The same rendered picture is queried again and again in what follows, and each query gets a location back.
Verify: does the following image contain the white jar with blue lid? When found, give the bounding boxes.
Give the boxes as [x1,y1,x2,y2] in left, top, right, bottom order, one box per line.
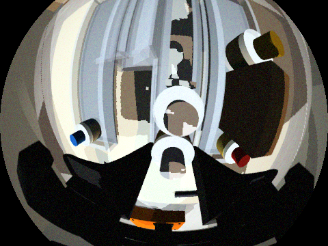
[69,118,102,147]

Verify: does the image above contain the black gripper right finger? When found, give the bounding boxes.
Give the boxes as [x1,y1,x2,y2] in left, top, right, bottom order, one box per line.
[191,146,278,226]

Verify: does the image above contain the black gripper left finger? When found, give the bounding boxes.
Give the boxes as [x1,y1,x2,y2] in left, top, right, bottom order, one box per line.
[63,142,153,220]

